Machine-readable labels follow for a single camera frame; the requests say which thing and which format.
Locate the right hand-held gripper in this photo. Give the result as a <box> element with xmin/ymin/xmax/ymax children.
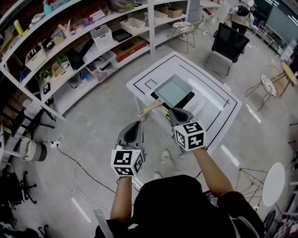
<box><xmin>168</xmin><ymin>107</ymin><xmax>207</xmax><ymax>152</ymax></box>

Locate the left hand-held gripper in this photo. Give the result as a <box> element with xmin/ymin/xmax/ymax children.
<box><xmin>111</xmin><ymin>120</ymin><xmax>147</xmax><ymax>179</ymax></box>

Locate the white portable gas stove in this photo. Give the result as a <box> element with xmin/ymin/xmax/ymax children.
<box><xmin>150</xmin><ymin>90</ymin><xmax>199</xmax><ymax>116</ymax></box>

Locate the grey square pan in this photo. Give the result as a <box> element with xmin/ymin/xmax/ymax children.
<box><xmin>136</xmin><ymin>73</ymin><xmax>196</xmax><ymax>119</ymax></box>

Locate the person's right forearm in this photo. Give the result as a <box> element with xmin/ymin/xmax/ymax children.
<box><xmin>191</xmin><ymin>146</ymin><xmax>235</xmax><ymax>198</ymax></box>

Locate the person's left forearm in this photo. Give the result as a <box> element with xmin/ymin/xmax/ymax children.
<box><xmin>109</xmin><ymin>175</ymin><xmax>135</xmax><ymax>224</ymax></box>

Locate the person's right white shoe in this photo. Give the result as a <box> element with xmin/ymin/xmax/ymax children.
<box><xmin>160</xmin><ymin>149</ymin><xmax>174</xmax><ymax>166</ymax></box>

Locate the clear plastic storage box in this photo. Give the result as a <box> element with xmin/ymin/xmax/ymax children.
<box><xmin>85</xmin><ymin>50</ymin><xmax>118</xmax><ymax>84</ymax></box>

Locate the small white storage bin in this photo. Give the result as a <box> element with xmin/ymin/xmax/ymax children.
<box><xmin>69</xmin><ymin>71</ymin><xmax>89</xmax><ymax>90</ymax></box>

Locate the red flat box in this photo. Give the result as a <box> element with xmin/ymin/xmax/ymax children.
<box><xmin>111</xmin><ymin>36</ymin><xmax>148</xmax><ymax>63</ymax></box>

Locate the person's black shirt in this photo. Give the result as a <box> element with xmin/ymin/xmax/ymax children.
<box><xmin>94</xmin><ymin>174</ymin><xmax>266</xmax><ymax>238</ymax></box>

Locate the white metal shelving unit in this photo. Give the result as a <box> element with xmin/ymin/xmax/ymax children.
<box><xmin>0</xmin><ymin>0</ymin><xmax>190</xmax><ymax>123</ymax></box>

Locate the black mesh office chair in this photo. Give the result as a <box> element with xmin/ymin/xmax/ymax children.
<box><xmin>204</xmin><ymin>22</ymin><xmax>251</xmax><ymax>79</ymax></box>

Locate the cream storage bin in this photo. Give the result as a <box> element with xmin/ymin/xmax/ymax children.
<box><xmin>51</xmin><ymin>58</ymin><xmax>75</xmax><ymax>84</ymax></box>
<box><xmin>25</xmin><ymin>43</ymin><xmax>47</xmax><ymax>72</ymax></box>
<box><xmin>120</xmin><ymin>18</ymin><xmax>146</xmax><ymax>36</ymax></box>
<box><xmin>143</xmin><ymin>10</ymin><xmax>168</xmax><ymax>26</ymax></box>

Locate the black bag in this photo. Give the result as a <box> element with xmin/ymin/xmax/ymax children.
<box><xmin>64</xmin><ymin>48</ymin><xmax>86</xmax><ymax>71</ymax></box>

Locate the black flat tray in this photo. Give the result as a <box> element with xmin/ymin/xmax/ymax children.
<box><xmin>112</xmin><ymin>28</ymin><xmax>133</xmax><ymax>43</ymax></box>

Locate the white perforated basket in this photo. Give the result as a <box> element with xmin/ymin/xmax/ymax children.
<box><xmin>90</xmin><ymin>24</ymin><xmax>114</xmax><ymax>50</ymax></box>

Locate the cardboard box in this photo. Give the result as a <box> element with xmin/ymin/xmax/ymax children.
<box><xmin>166</xmin><ymin>7</ymin><xmax>183</xmax><ymax>19</ymax></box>

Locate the grey woven laundry basket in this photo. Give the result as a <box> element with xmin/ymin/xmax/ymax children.
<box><xmin>18</xmin><ymin>136</ymin><xmax>48</xmax><ymax>163</ymax></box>

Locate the small potted plant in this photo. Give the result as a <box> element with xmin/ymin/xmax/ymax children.
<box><xmin>38</xmin><ymin>70</ymin><xmax>51</xmax><ymax>81</ymax></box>

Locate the round white side table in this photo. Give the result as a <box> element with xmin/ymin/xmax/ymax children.
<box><xmin>238</xmin><ymin>162</ymin><xmax>286</xmax><ymax>209</ymax></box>

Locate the white desk red drawer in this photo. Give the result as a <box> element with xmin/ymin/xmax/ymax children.
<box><xmin>199</xmin><ymin>0</ymin><xmax>222</xmax><ymax>21</ymax></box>

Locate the round wooden side table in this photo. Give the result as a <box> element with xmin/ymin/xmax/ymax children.
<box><xmin>271</xmin><ymin>61</ymin><xmax>298</xmax><ymax>98</ymax></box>

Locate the small beige container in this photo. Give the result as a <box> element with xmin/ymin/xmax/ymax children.
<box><xmin>53</xmin><ymin>34</ymin><xmax>65</xmax><ymax>46</ymax></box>

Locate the grey fabric bag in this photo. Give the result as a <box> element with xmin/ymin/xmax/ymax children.
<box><xmin>108</xmin><ymin>0</ymin><xmax>136</xmax><ymax>13</ymax></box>

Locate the red white book stack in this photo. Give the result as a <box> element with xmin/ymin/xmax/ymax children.
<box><xmin>84</xmin><ymin>8</ymin><xmax>106</xmax><ymax>21</ymax></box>

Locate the black swivel chair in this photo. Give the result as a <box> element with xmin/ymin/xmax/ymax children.
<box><xmin>0</xmin><ymin>171</ymin><xmax>38</xmax><ymax>211</ymax></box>

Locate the white dish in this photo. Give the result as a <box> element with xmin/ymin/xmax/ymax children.
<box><xmin>31</xmin><ymin>13</ymin><xmax>46</xmax><ymax>24</ymax></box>

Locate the teal spray bottle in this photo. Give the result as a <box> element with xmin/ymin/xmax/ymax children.
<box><xmin>43</xmin><ymin>0</ymin><xmax>53</xmax><ymax>16</ymax></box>

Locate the yellow bottle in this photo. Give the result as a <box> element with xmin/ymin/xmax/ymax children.
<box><xmin>13</xmin><ymin>19</ymin><xmax>24</xmax><ymax>35</ymax></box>

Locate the black cable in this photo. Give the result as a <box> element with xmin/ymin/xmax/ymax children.
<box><xmin>57</xmin><ymin>146</ymin><xmax>117</xmax><ymax>194</ymax></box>

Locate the white cable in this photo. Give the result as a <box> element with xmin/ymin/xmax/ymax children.
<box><xmin>55</xmin><ymin>133</ymin><xmax>85</xmax><ymax>193</ymax></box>

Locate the round patterned wire stool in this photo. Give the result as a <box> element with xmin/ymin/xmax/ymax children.
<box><xmin>245</xmin><ymin>73</ymin><xmax>278</xmax><ymax>112</ymax></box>
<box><xmin>171</xmin><ymin>21</ymin><xmax>199</xmax><ymax>54</ymax></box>

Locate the grey shoulder strap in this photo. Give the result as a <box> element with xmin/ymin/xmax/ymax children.
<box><xmin>93</xmin><ymin>208</ymin><xmax>110</xmax><ymax>238</ymax></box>
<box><xmin>229</xmin><ymin>216</ymin><xmax>249</xmax><ymax>238</ymax></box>

